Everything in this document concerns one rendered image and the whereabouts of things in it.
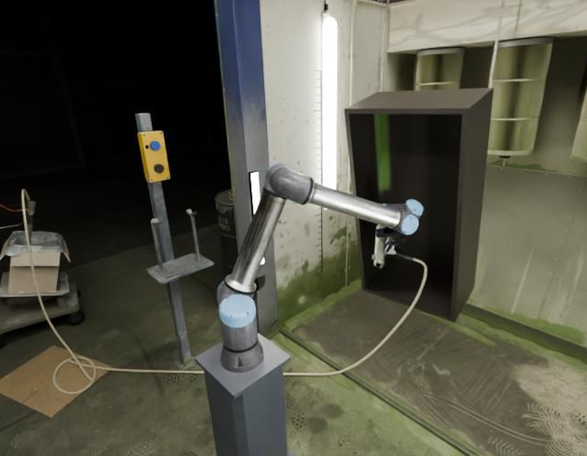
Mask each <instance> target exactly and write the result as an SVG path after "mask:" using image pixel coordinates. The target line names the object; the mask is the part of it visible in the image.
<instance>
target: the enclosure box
mask: <svg viewBox="0 0 587 456"><path fill-rule="evenodd" d="M493 90H494V88H483V89H457V90H407V91H381V92H376V93H375V94H373V95H371V96H369V97H367V98H365V99H363V100H360V101H358V102H357V103H355V104H353V105H351V106H349V107H347V108H345V118H346V135H347V145H348V154H349V163H350V172H351V181H352V190H353V195H355V196H358V197H361V198H364V199H366V200H369V201H372V202H375V203H378V204H406V201H408V200H410V199H413V200H416V201H418V202H419V203H420V204H421V205H422V206H423V212H422V214H421V216H420V218H419V219H418V221H419V225H418V228H417V230H416V231H415V232H414V233H412V234H411V235H410V237H409V238H408V240H407V243H406V245H405V246H404V245H403V246H404V248H403V249H399V247H396V246H394V250H397V251H400V252H405V254H408V255H411V256H413V258H415V259H418V260H421V261H423V262H424V263H425V264H426V266H427V278H426V281H425V284H424V287H423V289H422V292H421V295H420V297H419V298H418V300H417V302H416V304H415V305H414V307H413V309H417V310H420V311H423V312H426V313H428V314H431V315H433V316H436V317H439V318H443V319H446V320H448V321H451V322H454V323H455V321H456V320H457V318H458V316H459V313H460V312H461V311H462V309H463V307H464V305H465V304H466V302H467V300H468V298H469V295H470V294H471V292H472V291H473V289H474V287H475V278H476V268H477V258H478V241H479V231H480V222H481V213H482V203H483V194H484V184H485V174H486V165H487V156H488V138H489V129H490V119H491V110H492V100H493ZM377 225H378V224H377V223H372V222H369V221H366V220H363V219H360V218H355V226H356V235H357V244H358V253H359V262H360V271H361V281H362V290H364V291H366V292H369V293H372V294H374V295H377V296H380V297H382V298H385V299H389V300H392V301H395V302H397V303H400V304H403V305H405V306H408V307H410V306H411V305H412V303H413V302H414V300H415V298H416V296H417V294H418V292H419V289H420V287H421V283H422V280H423V275H424V267H423V265H422V264H421V263H419V262H417V261H407V260H402V259H398V258H395V257H393V256H390V255H386V257H384V266H383V267H382V268H381V267H376V266H374V260H372V255H373V254H374V248H375V231H376V226H377ZM403 246H401V247H403ZM380 268H381V269H380Z"/></svg>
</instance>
